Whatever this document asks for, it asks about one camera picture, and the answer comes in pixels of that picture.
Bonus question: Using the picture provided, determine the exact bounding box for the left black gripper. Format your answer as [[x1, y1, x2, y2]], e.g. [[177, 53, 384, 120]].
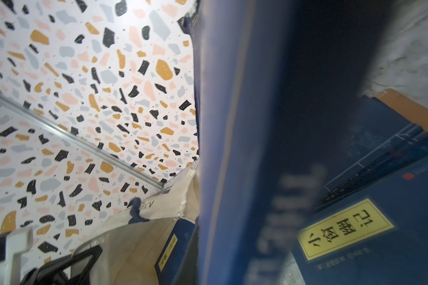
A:
[[20, 245, 103, 285]]

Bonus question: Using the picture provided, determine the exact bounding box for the cream canvas tote bag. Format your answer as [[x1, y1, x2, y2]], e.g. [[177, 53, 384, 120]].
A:
[[73, 160, 200, 285]]

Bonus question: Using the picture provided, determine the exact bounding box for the navy yellow-label book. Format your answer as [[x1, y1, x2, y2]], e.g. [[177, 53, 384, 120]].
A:
[[178, 0, 397, 285], [321, 96, 428, 204]]

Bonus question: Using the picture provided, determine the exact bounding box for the brown-edged navy book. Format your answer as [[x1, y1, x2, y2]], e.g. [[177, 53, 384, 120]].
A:
[[374, 89, 428, 132]]

